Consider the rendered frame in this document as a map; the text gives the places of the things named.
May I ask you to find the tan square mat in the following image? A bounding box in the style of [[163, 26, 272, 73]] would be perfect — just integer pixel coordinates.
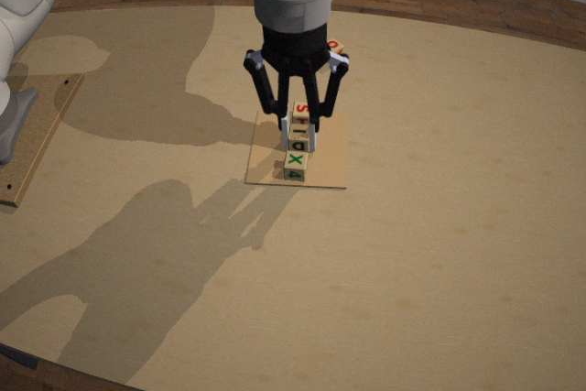
[[246, 110, 348, 189]]

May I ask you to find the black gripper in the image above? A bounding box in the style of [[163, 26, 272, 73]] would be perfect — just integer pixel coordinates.
[[244, 23, 349, 152]]

